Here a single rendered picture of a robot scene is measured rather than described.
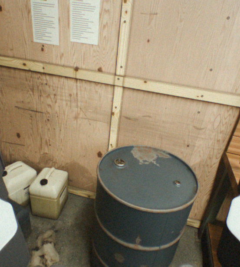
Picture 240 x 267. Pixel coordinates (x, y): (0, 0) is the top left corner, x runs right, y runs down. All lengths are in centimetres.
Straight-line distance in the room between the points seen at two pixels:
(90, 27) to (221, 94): 101
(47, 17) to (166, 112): 108
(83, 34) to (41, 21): 32
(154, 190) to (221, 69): 90
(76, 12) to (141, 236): 146
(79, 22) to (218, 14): 89
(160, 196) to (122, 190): 20
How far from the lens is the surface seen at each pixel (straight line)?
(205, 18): 154
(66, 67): 173
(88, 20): 165
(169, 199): 116
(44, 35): 181
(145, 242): 125
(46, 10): 179
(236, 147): 170
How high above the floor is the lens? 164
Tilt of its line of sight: 28 degrees down
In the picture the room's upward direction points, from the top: 7 degrees clockwise
